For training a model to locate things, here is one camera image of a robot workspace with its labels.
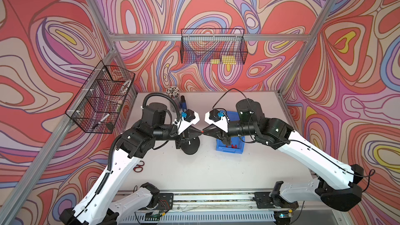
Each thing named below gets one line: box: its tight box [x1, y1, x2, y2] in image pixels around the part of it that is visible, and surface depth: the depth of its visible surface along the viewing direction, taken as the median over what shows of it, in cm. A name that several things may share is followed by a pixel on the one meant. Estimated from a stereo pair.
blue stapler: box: [180, 95, 188, 112], surface depth 112 cm
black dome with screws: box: [180, 135, 200, 155], surface depth 88 cm
